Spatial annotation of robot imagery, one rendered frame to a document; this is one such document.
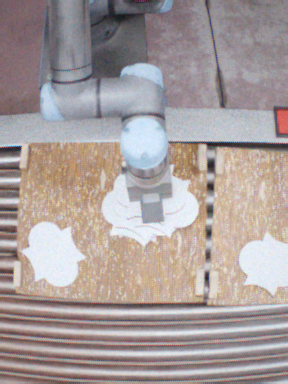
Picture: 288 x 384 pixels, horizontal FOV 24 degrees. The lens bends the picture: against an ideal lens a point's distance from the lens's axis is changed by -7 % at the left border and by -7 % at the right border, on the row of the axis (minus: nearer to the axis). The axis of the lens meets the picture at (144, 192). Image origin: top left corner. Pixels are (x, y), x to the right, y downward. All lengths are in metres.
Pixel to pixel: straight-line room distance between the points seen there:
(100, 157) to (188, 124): 0.21
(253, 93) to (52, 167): 1.25
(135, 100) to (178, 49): 1.51
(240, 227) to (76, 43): 0.57
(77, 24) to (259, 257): 0.65
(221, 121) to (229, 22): 1.24
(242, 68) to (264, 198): 1.22
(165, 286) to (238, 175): 0.29
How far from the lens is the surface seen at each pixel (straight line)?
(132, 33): 1.66
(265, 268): 1.48
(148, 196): 1.36
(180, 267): 1.47
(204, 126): 1.58
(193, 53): 2.69
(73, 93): 1.21
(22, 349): 1.51
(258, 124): 1.60
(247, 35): 2.76
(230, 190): 1.52
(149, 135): 1.16
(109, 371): 1.48
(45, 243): 1.50
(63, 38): 1.18
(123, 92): 1.21
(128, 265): 1.48
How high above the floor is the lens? 2.39
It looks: 74 degrees down
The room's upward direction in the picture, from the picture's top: 9 degrees counter-clockwise
